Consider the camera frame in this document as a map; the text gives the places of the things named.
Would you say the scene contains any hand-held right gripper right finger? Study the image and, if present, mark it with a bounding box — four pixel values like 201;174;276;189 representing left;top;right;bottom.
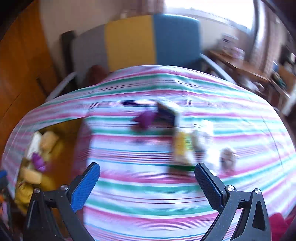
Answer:
195;163;272;241

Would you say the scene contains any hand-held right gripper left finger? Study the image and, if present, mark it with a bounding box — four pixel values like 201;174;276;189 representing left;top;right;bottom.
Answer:
23;162;101;241

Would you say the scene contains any white cord bundle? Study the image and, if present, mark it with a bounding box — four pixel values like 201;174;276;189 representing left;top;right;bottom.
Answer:
218;147;238;172

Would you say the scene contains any gold tin box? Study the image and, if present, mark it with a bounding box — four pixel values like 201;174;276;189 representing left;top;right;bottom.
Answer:
9;119;87;216

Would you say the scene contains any green and white small box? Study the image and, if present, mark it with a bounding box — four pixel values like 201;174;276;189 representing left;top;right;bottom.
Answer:
170;131;196;172

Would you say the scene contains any purple wrapper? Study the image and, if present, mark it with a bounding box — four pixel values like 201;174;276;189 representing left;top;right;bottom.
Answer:
31;153;47;172
133;110;154;130

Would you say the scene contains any yellow sponge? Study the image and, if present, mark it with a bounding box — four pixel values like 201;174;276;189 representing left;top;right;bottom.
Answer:
23;168;43;184
40;131;59;160

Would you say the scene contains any yellow knitted cloth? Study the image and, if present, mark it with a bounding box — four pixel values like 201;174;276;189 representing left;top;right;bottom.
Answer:
15;181;35;204

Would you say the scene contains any white paper card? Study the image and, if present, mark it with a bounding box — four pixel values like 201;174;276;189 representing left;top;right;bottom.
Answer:
28;132;43;160

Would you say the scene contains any dark blue small box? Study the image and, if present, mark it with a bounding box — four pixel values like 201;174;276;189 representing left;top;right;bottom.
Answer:
156;101;179;127

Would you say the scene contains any striped tablecloth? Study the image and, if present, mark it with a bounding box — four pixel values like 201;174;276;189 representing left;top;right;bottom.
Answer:
2;65;296;241

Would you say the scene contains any red clothing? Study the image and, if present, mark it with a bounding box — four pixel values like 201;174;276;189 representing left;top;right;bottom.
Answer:
269;212;296;241

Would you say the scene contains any low wooden cabinet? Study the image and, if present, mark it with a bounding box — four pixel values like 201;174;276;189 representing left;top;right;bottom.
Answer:
270;53;296;116

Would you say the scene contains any wooden side table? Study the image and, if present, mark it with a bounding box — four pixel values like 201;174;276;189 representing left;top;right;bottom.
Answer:
207;50;271;86

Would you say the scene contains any wooden wardrobe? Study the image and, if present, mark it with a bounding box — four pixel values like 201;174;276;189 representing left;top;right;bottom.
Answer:
0;0;60;149

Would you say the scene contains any black rolled mat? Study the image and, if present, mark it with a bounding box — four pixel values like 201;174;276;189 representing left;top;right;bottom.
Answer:
61;30;78;77

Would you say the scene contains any white cardboard box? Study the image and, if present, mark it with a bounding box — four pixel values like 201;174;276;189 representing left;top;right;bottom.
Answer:
218;34;238;50

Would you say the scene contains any grey yellow blue chair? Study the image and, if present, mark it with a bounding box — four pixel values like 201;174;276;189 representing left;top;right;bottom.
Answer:
45;13;236;102

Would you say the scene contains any patterned curtain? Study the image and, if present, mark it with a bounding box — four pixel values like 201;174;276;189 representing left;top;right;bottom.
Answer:
251;0;289;77

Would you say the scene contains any window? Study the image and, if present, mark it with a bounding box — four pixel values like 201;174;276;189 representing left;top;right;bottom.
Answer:
164;0;255;30

